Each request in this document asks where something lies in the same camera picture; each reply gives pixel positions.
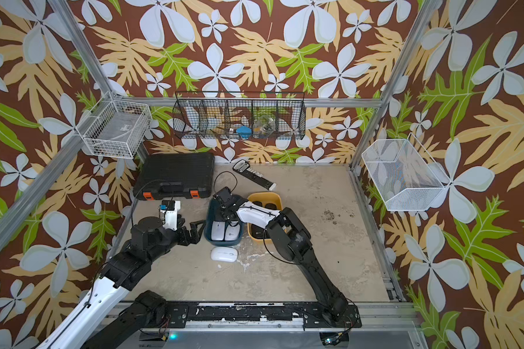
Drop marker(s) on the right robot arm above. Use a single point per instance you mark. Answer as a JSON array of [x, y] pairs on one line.
[[292, 241]]

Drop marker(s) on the clear glass jar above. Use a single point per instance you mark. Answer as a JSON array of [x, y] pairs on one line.
[[264, 126]]

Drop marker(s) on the yellow plastic storage box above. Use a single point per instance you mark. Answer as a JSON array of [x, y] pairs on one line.
[[265, 197]]

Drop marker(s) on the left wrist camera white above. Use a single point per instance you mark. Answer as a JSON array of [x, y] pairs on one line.
[[169, 214]]

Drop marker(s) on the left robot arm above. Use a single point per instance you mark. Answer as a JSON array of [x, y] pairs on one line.
[[116, 279]]

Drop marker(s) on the black wire basket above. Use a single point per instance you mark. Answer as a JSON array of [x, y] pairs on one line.
[[219, 114]]

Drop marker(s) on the teal plastic storage box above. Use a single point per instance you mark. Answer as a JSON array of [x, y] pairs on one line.
[[210, 219]]

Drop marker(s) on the black lint roller stick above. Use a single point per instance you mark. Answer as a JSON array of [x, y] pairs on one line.
[[244, 168]]

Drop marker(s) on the black tool case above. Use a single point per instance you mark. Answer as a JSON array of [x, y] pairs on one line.
[[166, 176]]

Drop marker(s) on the blue lid in basket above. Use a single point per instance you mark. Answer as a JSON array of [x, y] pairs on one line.
[[244, 132]]

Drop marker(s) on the white wire basket left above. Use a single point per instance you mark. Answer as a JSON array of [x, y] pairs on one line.
[[115, 127]]

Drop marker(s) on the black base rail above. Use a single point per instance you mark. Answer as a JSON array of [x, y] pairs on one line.
[[310, 315]]

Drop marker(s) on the white mouse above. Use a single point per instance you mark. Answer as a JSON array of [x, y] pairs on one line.
[[232, 231], [224, 254], [218, 231]]

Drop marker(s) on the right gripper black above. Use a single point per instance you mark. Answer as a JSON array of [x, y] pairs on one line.
[[217, 217]]

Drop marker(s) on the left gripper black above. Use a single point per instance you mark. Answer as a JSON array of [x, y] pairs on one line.
[[195, 235]]

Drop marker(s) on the white mesh basket right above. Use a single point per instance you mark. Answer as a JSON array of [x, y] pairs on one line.
[[405, 174]]

